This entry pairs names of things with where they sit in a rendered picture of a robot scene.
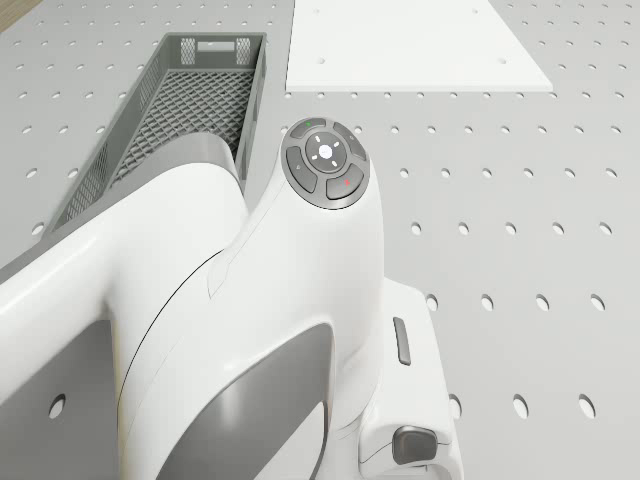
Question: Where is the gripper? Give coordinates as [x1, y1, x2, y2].
[356, 278, 465, 480]

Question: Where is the dark grey basket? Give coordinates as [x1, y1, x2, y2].
[48, 32, 269, 237]

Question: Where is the white board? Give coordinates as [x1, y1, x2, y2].
[284, 0, 556, 94]

